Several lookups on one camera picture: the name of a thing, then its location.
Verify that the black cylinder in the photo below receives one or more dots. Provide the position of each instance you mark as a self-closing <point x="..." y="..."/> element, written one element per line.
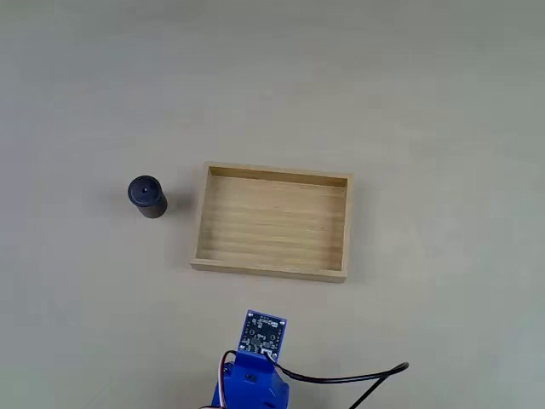
<point x="145" y="194"/>

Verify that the wooden box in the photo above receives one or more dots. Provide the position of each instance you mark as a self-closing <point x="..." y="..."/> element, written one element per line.
<point x="272" y="221"/>

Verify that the blue camera circuit board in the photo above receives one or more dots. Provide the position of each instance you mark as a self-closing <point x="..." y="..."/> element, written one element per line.
<point x="262" y="334"/>

